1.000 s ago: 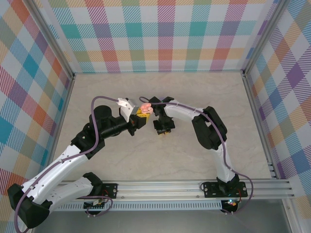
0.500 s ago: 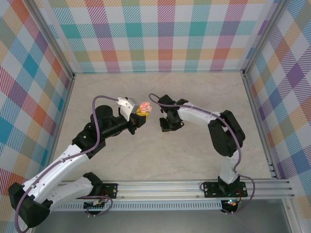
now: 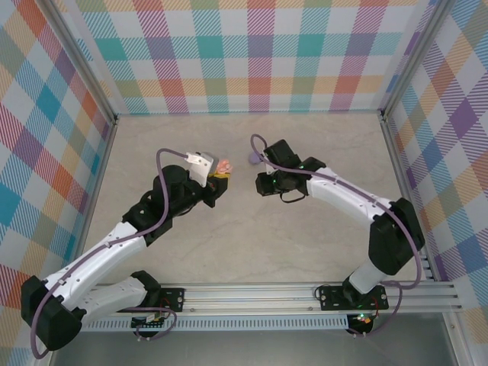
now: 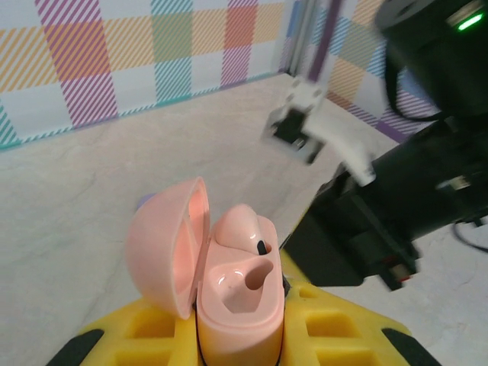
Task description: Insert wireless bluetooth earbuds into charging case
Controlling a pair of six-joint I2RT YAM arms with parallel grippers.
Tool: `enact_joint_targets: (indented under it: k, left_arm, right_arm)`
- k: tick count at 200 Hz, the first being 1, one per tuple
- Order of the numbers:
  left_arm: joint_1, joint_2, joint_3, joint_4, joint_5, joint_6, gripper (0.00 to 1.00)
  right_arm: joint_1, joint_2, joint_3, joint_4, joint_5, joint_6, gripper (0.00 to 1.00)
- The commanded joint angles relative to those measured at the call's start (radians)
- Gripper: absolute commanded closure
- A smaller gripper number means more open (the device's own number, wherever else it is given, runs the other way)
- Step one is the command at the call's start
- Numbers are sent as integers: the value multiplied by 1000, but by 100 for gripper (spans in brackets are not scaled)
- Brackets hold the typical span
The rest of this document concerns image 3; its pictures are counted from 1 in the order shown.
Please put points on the pink earbud charging case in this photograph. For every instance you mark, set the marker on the pink earbud charging case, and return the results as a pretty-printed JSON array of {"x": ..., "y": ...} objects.
[{"x": 225, "y": 165}]

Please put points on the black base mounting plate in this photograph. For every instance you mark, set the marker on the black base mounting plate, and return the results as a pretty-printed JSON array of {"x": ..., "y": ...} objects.
[
  {"x": 173, "y": 299},
  {"x": 335, "y": 297}
]

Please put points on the aluminium frame post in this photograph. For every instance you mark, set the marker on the aluminium frame post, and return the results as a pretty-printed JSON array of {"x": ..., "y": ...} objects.
[
  {"x": 411, "y": 61},
  {"x": 85, "y": 61}
]

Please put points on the aluminium frame side rail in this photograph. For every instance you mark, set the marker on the aluminium frame side rail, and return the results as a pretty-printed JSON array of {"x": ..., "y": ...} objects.
[
  {"x": 393, "y": 145},
  {"x": 92, "y": 202}
]

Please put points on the purple earbud charging case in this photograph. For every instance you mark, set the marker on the purple earbud charging case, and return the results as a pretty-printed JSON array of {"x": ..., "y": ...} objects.
[{"x": 253, "y": 158}]

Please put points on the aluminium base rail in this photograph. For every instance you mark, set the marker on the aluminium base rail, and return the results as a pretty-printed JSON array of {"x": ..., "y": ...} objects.
[{"x": 248, "y": 297}]

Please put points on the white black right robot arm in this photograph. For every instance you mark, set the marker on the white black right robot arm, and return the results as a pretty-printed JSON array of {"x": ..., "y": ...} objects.
[{"x": 335, "y": 194}]

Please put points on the grey metal shelf panel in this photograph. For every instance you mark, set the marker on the grey metal shelf panel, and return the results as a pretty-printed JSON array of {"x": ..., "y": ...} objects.
[{"x": 248, "y": 350}]

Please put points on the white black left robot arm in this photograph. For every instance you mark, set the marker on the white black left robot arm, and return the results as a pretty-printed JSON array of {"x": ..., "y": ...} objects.
[{"x": 110, "y": 295}]

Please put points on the small circuit board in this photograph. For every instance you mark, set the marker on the small circuit board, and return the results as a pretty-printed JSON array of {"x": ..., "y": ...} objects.
[
  {"x": 150, "y": 323},
  {"x": 362, "y": 318}
]

